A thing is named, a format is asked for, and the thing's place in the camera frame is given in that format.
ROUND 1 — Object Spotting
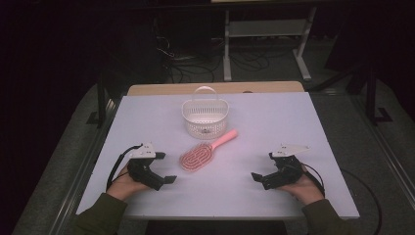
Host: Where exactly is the person's right hand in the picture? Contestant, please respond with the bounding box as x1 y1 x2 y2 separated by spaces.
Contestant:
277 164 326 207

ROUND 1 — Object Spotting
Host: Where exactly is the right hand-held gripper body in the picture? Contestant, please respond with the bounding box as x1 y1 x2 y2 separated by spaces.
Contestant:
260 143 310 191

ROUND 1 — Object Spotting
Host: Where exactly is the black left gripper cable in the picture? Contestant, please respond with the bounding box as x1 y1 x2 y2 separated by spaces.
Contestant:
105 143 144 192

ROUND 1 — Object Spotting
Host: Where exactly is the pink hairbrush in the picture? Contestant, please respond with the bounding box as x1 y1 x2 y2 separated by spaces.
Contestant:
178 127 239 173

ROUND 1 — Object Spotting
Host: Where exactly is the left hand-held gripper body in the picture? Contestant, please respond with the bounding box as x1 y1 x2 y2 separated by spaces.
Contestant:
126 142 165 192

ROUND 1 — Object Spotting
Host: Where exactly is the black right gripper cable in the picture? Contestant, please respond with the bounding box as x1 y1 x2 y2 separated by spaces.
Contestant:
299 162 383 235

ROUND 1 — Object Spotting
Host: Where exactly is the white metal table frame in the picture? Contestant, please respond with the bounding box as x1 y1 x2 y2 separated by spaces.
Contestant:
222 5 318 82

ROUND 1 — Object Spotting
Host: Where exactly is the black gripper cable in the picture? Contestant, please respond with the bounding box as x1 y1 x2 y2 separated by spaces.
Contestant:
105 143 144 192
299 162 383 235

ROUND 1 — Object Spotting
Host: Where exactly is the white plastic basket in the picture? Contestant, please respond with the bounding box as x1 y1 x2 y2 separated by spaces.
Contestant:
181 85 230 141

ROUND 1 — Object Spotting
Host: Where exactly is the person's left hand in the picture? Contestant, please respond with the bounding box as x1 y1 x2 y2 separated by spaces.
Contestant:
106 164 152 202

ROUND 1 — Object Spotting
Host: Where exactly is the black metal stand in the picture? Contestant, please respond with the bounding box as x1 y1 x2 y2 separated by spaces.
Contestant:
85 72 111 129
364 63 393 127

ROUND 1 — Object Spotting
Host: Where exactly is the tangle of floor cables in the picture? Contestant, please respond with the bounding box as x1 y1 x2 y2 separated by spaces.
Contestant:
153 33 272 84

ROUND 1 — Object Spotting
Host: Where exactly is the wooden table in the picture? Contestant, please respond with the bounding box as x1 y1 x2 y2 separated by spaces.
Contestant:
126 80 305 97

